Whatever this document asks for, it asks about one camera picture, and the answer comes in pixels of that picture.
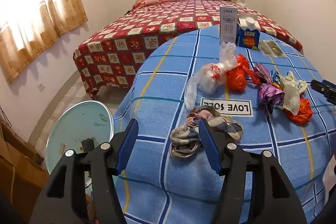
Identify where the light blue bin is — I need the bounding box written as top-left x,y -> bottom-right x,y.
46,100 -> 114,188

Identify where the blue checked tablecloth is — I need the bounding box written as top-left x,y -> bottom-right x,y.
113,23 -> 336,224

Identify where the red wrapper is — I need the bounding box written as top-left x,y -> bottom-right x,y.
286,97 -> 313,124

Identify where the red-orange foil wrapper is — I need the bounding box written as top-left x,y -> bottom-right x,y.
226,54 -> 250,91

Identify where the white plastic bag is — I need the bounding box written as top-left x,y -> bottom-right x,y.
281,71 -> 309,116

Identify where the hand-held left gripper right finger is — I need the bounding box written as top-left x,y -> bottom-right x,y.
198,119 -> 307,224

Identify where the silver purple wrapper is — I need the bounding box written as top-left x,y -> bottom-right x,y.
248,63 -> 272,84

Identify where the plaid cloth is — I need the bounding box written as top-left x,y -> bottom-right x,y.
170,105 -> 244,159

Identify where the grey milk carton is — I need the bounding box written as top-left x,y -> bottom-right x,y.
219,7 -> 239,44

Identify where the orange and blue snack wrapper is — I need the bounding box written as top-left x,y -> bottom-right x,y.
271,70 -> 286,90

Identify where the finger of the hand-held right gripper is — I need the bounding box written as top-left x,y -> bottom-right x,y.
311,79 -> 336,104

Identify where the clear plastic packet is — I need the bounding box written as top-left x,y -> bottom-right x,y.
269,41 -> 286,58

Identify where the large beige curtain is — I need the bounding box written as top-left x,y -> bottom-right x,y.
0,0 -> 88,84

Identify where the dark wrapper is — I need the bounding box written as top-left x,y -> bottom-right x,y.
81,138 -> 95,153

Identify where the wooden cabinet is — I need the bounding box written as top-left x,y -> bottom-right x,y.
0,119 -> 50,216

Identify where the blue carton with white cap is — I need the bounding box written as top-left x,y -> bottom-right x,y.
236,15 -> 261,50

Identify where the bed with red patterned cover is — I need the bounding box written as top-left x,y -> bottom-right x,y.
73,0 -> 303,98

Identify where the clear bag with red print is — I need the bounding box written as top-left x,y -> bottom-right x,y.
184,42 -> 238,111

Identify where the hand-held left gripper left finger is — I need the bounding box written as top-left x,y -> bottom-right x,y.
28,118 -> 139,224

